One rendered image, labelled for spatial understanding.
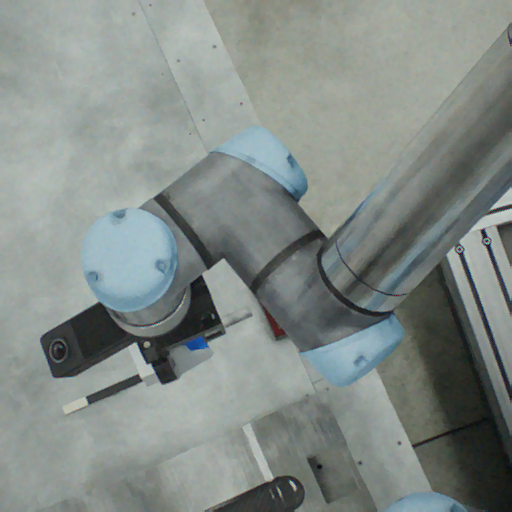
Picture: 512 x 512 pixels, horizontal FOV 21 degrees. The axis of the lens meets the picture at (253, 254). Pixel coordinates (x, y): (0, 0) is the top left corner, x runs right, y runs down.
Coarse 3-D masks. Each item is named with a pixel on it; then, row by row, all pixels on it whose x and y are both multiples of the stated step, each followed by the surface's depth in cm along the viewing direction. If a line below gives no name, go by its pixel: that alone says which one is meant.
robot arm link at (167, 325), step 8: (184, 296) 115; (184, 304) 116; (176, 312) 115; (184, 312) 117; (168, 320) 115; (176, 320) 117; (128, 328) 116; (136, 328) 115; (144, 328) 115; (152, 328) 115; (160, 328) 116; (168, 328) 117
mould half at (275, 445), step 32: (288, 416) 142; (320, 416) 142; (224, 448) 142; (256, 448) 142; (288, 448) 141; (320, 448) 141; (128, 480) 141; (160, 480) 142; (192, 480) 142; (224, 480) 141; (256, 480) 141
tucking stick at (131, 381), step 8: (136, 376) 153; (120, 384) 153; (128, 384) 153; (96, 392) 153; (104, 392) 153; (112, 392) 152; (80, 400) 152; (88, 400) 152; (96, 400) 152; (64, 408) 152; (72, 408) 152
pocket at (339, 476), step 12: (336, 444) 142; (312, 456) 143; (324, 456) 144; (336, 456) 143; (348, 456) 142; (312, 468) 143; (324, 468) 143; (336, 468) 143; (348, 468) 143; (324, 480) 143; (336, 480) 143; (348, 480) 143; (360, 480) 142; (324, 492) 143; (336, 492) 143; (348, 492) 142
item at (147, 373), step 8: (232, 312) 141; (240, 312) 140; (248, 312) 140; (224, 320) 140; (232, 320) 140; (240, 320) 141; (200, 336) 139; (184, 344) 139; (192, 344) 139; (200, 344) 139; (136, 352) 138; (136, 360) 137; (144, 368) 137; (152, 368) 137; (144, 376) 137; (152, 376) 138; (152, 384) 142
